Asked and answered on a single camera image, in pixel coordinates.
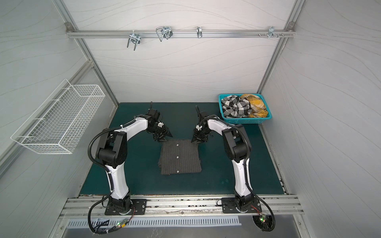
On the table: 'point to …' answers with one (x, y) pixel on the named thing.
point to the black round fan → (265, 222)
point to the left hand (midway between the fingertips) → (172, 135)
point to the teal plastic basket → (248, 120)
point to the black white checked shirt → (233, 106)
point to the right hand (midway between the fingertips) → (195, 138)
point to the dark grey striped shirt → (179, 156)
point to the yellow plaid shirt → (258, 108)
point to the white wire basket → (60, 122)
